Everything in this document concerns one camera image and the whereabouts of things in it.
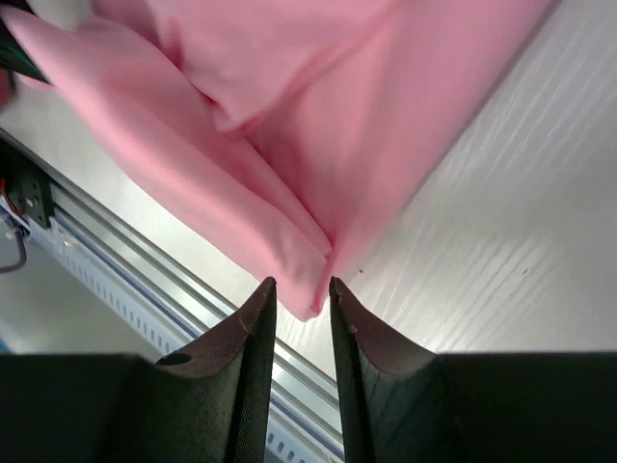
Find white slotted cable duct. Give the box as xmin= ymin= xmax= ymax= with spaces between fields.
xmin=30 ymin=222 xmax=344 ymax=462

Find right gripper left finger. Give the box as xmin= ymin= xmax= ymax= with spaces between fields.
xmin=1 ymin=278 xmax=277 ymax=462

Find aluminium rail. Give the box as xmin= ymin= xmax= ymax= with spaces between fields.
xmin=0 ymin=127 xmax=346 ymax=463

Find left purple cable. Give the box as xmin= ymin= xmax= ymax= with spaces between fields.
xmin=0 ymin=231 xmax=28 ymax=275

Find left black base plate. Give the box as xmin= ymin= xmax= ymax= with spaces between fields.
xmin=1 ymin=140 xmax=54 ymax=229

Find pink t shirt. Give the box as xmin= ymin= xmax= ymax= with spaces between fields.
xmin=1 ymin=1 xmax=550 ymax=321

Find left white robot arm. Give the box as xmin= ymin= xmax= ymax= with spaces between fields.
xmin=1 ymin=19 xmax=48 ymax=109

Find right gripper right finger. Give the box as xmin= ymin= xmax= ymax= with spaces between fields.
xmin=330 ymin=278 xmax=616 ymax=462

